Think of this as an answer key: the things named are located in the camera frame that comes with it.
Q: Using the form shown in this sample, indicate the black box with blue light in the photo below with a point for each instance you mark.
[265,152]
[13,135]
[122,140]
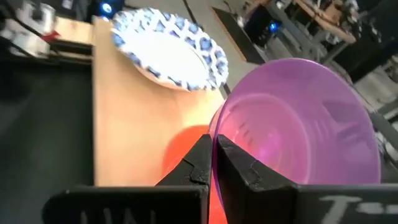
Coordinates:
[107,7]

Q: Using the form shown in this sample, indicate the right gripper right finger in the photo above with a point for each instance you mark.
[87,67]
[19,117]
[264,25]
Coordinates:
[258,199]

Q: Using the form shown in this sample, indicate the red translucent plastic bowl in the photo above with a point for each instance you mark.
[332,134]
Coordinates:
[182,146]

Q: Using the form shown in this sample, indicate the purple translucent plastic bowl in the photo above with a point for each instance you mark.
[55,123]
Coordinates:
[295,124]

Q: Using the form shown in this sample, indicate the wooden shelf with black posts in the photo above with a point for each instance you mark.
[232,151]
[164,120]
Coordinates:
[130,124]

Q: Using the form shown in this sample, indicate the black aluminium table frame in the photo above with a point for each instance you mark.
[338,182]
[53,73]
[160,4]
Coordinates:
[71,49]

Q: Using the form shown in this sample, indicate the wooden workbench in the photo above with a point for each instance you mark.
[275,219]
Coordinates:
[326,18]

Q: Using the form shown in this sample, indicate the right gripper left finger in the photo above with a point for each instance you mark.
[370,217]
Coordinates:
[130,205]

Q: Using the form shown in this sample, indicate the blue patterned paper plate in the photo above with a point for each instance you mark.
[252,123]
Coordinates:
[168,56]

